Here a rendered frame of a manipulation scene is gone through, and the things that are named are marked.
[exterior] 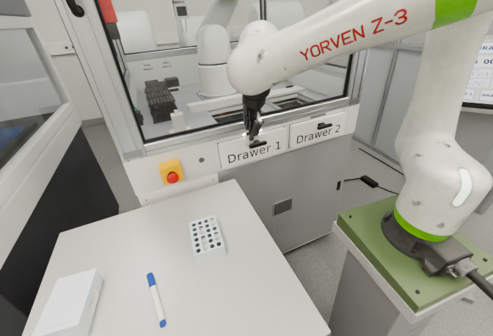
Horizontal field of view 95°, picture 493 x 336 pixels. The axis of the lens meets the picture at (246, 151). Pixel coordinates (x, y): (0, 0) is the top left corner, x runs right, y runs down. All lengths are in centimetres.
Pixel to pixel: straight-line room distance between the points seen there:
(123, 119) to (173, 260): 44
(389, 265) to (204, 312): 45
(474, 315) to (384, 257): 109
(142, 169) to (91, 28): 43
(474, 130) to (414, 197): 83
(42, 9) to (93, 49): 344
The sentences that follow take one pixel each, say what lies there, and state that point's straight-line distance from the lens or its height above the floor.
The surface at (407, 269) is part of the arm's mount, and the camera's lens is 72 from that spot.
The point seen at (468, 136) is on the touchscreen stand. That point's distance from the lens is 144.
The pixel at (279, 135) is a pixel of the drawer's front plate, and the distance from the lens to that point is 94.
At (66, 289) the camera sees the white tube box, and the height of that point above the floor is 81.
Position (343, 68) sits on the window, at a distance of 108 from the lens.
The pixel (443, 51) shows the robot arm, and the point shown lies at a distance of 66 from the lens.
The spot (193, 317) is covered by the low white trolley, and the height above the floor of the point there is 76.
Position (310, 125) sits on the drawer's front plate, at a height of 91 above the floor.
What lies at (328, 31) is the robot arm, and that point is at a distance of 45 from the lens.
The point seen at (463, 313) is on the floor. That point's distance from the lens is 174.
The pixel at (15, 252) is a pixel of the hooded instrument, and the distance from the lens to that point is 102.
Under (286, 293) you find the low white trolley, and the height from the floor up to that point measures 76.
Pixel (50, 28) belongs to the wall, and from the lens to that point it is 418.
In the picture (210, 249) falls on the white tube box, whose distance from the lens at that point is 67.
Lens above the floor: 133
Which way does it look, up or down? 31 degrees down
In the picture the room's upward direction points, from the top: 5 degrees counter-clockwise
